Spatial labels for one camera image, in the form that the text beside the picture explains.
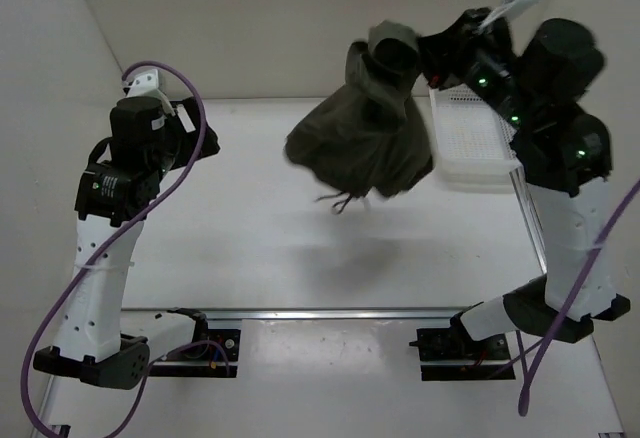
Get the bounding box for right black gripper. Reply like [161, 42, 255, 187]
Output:
[401, 8, 530, 126]

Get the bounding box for olive green shorts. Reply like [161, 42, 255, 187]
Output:
[284, 20, 434, 214]

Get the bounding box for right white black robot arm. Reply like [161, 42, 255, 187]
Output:
[418, 8, 631, 358]

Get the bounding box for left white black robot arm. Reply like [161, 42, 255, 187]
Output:
[27, 96, 220, 390]

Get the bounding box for white perforated plastic basket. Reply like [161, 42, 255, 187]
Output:
[430, 86, 520, 187]

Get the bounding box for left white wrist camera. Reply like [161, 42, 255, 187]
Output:
[125, 68, 166, 99]

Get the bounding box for aluminium front rail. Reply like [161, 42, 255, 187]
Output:
[119, 304, 471, 324]

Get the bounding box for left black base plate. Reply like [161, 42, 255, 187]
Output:
[149, 320, 242, 379]

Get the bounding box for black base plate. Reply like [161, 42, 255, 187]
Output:
[149, 320, 242, 379]
[409, 328, 516, 382]

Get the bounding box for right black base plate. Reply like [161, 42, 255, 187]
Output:
[409, 328, 516, 382]

